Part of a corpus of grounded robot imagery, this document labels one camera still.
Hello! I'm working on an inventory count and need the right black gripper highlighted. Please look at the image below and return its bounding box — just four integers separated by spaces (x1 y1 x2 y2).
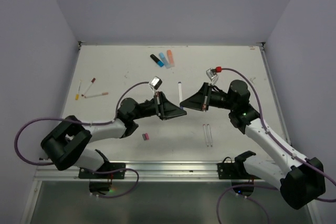
181 81 237 110

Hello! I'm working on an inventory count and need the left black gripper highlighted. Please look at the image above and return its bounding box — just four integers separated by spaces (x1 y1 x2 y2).
131 91 186 121

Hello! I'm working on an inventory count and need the pink pen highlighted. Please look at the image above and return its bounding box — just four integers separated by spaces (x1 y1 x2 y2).
203 124 209 147

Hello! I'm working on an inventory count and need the grey pen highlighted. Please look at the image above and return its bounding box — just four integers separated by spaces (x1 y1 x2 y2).
206 124 213 147

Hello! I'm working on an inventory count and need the peach capped pen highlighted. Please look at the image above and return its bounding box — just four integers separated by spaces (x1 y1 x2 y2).
84 92 109 99

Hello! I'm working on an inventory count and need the blue pen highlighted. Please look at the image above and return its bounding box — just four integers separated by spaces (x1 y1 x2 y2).
178 81 183 109

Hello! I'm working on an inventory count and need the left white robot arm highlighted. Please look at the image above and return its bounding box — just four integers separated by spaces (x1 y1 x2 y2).
40 91 187 178

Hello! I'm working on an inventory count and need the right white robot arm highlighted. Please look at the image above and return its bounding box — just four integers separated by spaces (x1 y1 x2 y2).
180 80 326 209

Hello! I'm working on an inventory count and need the brown capped pen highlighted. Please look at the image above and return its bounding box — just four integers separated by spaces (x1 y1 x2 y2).
81 78 96 97

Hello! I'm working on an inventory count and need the yellow capped pen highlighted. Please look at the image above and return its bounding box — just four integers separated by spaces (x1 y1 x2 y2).
75 80 82 101

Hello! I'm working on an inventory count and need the orange highlighter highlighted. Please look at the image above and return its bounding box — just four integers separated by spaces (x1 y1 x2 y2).
166 50 175 67

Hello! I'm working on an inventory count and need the black blue highlighter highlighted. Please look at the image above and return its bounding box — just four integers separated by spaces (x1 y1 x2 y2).
150 54 164 67

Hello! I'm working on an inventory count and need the light blue highlighter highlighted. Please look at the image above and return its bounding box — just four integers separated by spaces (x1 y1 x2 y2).
159 52 171 69

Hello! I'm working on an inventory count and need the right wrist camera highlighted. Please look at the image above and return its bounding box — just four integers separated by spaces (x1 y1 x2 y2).
206 68 218 85

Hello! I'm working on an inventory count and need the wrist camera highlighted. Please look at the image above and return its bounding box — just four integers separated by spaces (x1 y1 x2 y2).
149 76 163 90
206 68 218 85

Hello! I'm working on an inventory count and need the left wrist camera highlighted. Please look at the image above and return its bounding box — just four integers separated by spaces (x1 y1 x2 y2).
149 76 163 90

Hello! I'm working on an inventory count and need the aluminium mounting rail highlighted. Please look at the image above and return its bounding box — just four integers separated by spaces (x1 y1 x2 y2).
34 159 308 183

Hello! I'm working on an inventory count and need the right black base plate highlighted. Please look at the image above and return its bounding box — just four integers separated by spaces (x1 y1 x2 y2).
217 163 260 180

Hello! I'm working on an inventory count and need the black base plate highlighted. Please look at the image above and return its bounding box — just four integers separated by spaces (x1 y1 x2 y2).
217 163 260 180
78 162 126 179

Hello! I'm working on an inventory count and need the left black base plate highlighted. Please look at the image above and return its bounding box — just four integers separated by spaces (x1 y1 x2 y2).
78 162 126 179

